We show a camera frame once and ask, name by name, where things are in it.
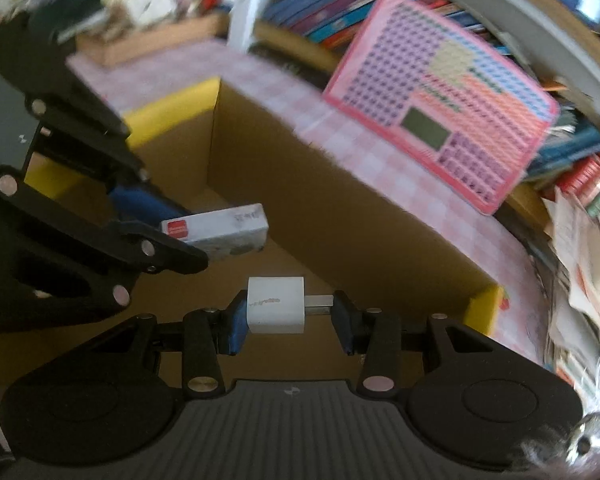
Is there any pile of papers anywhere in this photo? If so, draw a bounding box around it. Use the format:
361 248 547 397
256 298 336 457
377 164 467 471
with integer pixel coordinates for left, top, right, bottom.
544 185 600 386

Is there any small white carton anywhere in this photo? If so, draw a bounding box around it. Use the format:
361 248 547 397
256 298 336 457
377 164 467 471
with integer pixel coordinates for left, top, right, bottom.
160 203 272 262

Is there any pink checkered tablecloth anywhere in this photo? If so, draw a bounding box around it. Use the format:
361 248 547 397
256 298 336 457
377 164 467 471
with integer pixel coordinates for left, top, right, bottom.
66 39 553 363

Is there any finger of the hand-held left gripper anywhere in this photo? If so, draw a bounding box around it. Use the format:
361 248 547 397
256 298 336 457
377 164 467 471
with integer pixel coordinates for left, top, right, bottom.
22 65 193 226
0 164 210 334

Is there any fuzzy grey cloth with stud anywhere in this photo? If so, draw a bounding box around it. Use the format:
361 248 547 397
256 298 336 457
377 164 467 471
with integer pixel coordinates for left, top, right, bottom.
510 355 600 480

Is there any yellow cardboard box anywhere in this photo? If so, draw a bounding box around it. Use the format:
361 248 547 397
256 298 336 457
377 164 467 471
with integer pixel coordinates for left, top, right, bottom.
0 77 507 401

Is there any white USB charger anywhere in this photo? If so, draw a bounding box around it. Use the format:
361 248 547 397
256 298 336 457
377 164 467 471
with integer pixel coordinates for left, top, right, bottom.
246 275 337 337

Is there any short row of books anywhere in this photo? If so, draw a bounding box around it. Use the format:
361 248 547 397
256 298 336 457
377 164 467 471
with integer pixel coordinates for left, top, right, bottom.
522 110 600 213

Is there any white shelf unit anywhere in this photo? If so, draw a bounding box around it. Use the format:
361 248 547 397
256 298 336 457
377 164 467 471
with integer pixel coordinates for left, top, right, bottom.
226 0 600 147

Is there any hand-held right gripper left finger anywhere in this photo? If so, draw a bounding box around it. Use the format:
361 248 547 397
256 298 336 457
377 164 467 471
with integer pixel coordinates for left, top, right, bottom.
87 290 251 402

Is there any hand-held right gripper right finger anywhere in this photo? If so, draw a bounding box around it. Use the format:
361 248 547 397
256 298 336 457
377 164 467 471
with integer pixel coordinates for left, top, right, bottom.
330 290 502 402

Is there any pink learning tablet toy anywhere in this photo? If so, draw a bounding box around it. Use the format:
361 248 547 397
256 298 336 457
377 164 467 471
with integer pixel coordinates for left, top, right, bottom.
322 0 562 217

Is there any wooden chess box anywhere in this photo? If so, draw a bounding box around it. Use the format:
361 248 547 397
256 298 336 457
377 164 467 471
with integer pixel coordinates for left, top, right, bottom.
74 11 232 69

